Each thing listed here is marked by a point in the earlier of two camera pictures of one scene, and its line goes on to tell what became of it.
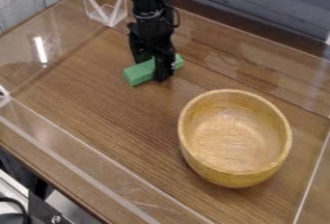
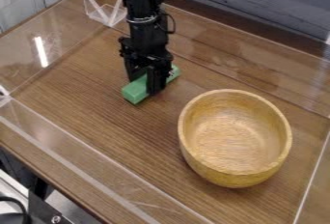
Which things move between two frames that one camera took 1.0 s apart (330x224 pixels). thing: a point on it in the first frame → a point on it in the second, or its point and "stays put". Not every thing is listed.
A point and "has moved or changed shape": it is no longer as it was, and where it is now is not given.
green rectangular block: x=141 y=71 has moved or changed shape
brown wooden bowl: x=235 y=137 stays put
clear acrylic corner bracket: x=106 y=14 stays put
